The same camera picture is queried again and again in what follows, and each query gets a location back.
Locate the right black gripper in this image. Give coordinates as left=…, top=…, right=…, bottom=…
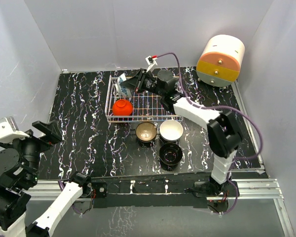
left=120, top=69, right=165, bottom=98

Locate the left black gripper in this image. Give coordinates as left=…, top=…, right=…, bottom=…
left=0, top=118, right=61, bottom=185

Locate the blue floral white bowl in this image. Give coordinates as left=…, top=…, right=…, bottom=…
left=114, top=73, right=132, bottom=98

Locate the orange bowl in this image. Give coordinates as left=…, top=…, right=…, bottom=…
left=112, top=99, right=133, bottom=116

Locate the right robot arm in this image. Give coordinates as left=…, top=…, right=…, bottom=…
left=117, top=69, right=243, bottom=197

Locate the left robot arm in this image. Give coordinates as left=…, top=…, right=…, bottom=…
left=0, top=117, right=92, bottom=237

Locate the brown bowl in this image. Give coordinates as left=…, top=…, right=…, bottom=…
left=136, top=122, right=157, bottom=142

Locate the black glossy bowl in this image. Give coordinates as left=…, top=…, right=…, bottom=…
left=159, top=143, right=183, bottom=166

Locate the pastel round drawer cabinet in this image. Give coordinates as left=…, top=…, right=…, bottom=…
left=196, top=35, right=245, bottom=87

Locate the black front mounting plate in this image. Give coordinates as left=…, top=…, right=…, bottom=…
left=92, top=181, right=225, bottom=208

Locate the white wire dish rack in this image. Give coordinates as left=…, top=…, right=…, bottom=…
left=105, top=76, right=183, bottom=123

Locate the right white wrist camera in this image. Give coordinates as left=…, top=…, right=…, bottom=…
left=145, top=55, right=157, bottom=72

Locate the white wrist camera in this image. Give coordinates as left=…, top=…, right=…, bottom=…
left=0, top=117, right=30, bottom=144
left=145, top=55, right=157, bottom=72

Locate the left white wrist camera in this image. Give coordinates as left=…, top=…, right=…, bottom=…
left=0, top=117, right=30, bottom=144

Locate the aluminium frame rail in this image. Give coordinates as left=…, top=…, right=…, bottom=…
left=39, top=75, right=288, bottom=237

